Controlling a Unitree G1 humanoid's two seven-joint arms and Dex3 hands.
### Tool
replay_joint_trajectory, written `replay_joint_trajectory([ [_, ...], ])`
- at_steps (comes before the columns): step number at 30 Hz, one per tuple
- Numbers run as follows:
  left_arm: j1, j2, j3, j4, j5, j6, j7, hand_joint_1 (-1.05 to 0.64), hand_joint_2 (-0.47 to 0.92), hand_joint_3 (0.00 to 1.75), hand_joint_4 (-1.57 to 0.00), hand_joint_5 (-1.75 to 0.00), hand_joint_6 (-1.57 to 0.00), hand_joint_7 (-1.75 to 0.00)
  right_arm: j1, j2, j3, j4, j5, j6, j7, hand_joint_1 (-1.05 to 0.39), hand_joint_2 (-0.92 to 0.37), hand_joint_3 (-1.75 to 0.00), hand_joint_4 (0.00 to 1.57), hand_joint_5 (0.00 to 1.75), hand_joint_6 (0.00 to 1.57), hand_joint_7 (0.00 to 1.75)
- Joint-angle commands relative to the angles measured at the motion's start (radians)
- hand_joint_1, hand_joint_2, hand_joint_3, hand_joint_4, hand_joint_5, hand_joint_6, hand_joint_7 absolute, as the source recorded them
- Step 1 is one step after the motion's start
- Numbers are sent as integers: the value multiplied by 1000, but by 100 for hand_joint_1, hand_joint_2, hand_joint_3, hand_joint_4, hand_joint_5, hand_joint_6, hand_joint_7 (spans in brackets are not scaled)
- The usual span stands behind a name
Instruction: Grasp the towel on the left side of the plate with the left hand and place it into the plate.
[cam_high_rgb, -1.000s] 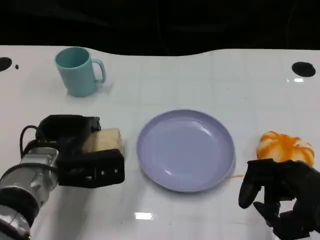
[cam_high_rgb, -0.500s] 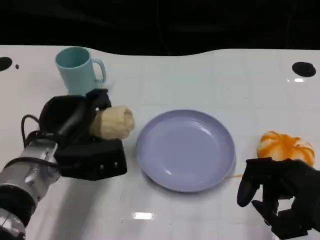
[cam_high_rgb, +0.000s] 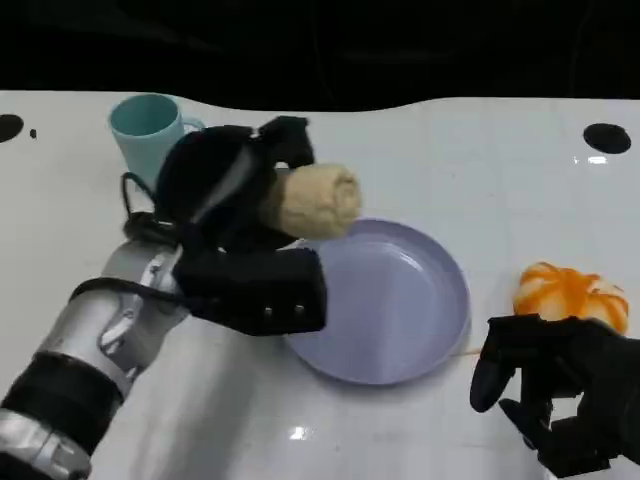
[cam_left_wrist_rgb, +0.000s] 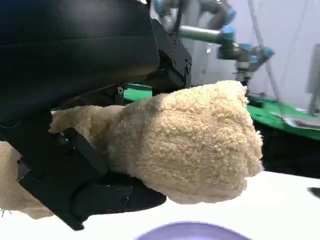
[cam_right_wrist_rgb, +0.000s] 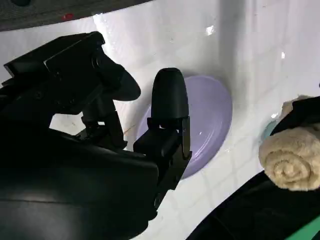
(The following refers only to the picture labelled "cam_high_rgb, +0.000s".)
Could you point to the orange and white toy bread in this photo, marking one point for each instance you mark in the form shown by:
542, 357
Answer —
570, 295

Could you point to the beige towel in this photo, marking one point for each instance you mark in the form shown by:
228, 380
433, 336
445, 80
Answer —
320, 200

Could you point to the lilac plate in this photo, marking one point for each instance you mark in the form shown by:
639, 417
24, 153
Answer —
395, 305

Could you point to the pale green mug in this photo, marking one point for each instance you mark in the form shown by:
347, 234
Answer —
145, 130

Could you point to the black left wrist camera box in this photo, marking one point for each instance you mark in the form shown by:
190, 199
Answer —
255, 290

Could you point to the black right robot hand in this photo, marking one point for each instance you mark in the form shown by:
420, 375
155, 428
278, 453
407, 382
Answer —
585, 360

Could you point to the black round table grommet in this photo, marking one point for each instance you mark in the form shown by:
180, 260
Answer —
9, 128
606, 137

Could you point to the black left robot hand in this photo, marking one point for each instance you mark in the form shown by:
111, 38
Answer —
210, 180

